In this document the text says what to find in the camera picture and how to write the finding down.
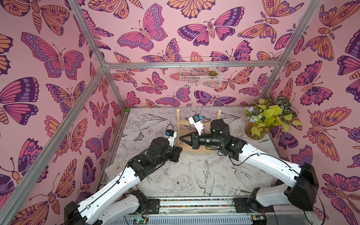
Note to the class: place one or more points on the wooden jewelry display stand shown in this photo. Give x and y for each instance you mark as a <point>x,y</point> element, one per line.
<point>184,127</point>

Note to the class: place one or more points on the potted green plant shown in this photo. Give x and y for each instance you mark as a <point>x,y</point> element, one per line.
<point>269,113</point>

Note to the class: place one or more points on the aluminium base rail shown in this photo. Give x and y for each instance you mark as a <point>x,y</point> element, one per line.
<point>203,211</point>

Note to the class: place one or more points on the small succulent in basket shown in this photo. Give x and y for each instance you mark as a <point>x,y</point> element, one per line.
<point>212,73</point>

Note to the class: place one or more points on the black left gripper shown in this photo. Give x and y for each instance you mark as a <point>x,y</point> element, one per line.
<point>175,155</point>

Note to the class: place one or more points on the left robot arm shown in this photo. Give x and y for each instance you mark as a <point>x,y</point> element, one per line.
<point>104,207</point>

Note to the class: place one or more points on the white wire basket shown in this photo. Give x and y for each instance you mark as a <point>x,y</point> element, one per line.
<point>194,73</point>

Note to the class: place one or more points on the grey paper card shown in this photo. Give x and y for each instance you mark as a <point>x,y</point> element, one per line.
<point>115,169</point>

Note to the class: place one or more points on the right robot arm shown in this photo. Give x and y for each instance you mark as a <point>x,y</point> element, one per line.
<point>299,182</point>

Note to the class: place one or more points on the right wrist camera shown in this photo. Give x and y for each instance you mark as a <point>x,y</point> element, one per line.
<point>196,120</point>

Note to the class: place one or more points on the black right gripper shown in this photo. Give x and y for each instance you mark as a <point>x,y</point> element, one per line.
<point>194,140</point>

